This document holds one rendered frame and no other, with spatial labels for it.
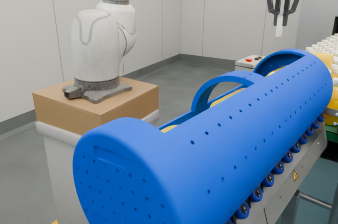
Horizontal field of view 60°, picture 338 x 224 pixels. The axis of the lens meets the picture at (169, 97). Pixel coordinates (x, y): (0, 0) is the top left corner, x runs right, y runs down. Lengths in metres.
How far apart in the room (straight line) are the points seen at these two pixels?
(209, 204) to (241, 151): 0.13
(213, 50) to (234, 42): 0.46
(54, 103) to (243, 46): 4.83
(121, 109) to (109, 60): 0.17
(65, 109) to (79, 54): 0.19
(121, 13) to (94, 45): 0.22
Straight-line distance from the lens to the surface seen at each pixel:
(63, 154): 1.11
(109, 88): 1.01
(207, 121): 0.54
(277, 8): 0.97
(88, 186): 0.59
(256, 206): 0.82
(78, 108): 0.95
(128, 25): 1.14
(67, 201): 1.23
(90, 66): 0.97
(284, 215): 1.48
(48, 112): 1.08
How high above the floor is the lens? 1.45
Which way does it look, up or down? 21 degrees down
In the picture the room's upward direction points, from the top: straight up
